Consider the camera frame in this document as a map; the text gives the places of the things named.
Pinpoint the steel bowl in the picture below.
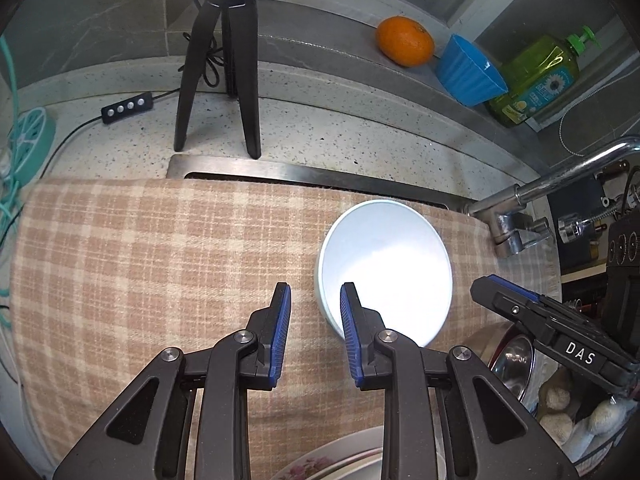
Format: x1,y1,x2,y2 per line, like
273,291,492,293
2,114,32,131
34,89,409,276
460,322,536,406

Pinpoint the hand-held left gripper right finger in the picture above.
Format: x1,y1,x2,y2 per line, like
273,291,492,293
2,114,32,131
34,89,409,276
339,282,581,480

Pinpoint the chrome faucet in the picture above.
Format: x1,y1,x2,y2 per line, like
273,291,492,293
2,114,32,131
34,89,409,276
467,136,640,259

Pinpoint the green soap pump bottle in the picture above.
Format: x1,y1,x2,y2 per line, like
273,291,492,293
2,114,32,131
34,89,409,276
489,25,598,128

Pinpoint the orange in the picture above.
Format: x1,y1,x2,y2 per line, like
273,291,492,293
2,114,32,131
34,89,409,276
376,16,435,67

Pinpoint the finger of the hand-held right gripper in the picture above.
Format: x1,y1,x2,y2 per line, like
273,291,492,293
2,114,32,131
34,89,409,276
470,274,552,344

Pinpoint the deep plate with small pink flowers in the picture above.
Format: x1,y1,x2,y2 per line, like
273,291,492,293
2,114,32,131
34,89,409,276
272,427,446,480

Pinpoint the person's right hand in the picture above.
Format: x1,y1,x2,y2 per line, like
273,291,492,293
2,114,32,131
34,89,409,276
537,367,640,466

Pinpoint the black tripod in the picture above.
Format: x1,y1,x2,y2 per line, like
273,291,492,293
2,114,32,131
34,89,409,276
173,0,263,160

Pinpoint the deep plate with large peonies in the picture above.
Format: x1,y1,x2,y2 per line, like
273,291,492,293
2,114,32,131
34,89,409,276
325,452,386,480

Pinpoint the beige plaid cloth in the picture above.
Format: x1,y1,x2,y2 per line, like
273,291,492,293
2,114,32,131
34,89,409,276
10,176,561,480

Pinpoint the black inline remote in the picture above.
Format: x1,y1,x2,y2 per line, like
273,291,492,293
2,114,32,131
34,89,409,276
101,92,153,125

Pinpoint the blue ribbed cup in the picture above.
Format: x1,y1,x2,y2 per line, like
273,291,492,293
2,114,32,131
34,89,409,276
435,34,510,107

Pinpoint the teal cable reel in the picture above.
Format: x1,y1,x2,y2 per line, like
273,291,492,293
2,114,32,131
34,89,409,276
7,107,57,186

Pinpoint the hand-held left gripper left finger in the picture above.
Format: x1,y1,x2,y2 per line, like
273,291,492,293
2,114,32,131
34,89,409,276
52,282,292,480

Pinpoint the black cable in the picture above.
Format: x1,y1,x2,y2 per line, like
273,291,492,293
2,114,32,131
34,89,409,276
47,0,228,161

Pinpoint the chrome sprayer hose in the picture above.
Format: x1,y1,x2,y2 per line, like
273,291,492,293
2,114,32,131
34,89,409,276
557,195,626,241

